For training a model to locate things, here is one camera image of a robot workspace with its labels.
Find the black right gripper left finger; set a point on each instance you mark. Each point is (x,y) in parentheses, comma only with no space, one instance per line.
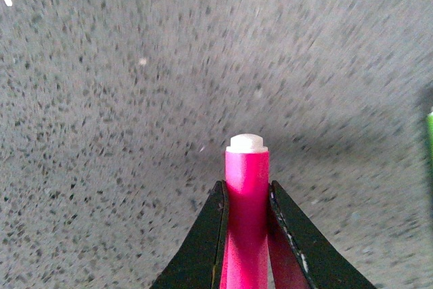
(199,261)

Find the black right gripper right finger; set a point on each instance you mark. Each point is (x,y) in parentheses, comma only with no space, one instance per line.
(300,255)

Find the pink marker pen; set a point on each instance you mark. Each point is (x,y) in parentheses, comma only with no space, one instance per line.
(245,263)

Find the green marker pen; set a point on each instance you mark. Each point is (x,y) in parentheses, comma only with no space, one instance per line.
(429,130)

